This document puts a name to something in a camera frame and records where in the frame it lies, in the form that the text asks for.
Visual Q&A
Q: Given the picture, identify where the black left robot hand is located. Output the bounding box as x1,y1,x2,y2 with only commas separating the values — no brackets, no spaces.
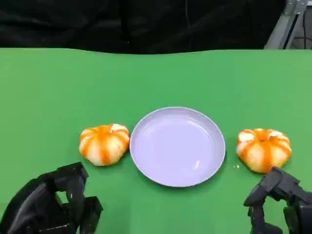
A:
0,162,104,234

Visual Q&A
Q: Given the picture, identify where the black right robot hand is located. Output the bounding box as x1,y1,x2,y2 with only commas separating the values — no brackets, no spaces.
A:
243,166,312,234

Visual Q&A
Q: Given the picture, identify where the orange white toy bread roll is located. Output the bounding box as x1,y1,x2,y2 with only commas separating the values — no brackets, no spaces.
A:
235,128,292,174
78,123,130,167

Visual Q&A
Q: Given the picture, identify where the lilac plate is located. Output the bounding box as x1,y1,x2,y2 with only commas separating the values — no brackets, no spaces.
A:
129,106,226,188

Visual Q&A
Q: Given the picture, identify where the green table cloth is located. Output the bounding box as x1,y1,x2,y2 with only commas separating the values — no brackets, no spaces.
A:
0,47,312,234

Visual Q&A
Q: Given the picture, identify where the black backdrop cloth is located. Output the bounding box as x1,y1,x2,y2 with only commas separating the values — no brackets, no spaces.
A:
0,0,287,55

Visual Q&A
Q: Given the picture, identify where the aluminium frame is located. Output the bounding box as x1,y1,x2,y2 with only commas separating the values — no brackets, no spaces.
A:
264,0,312,50

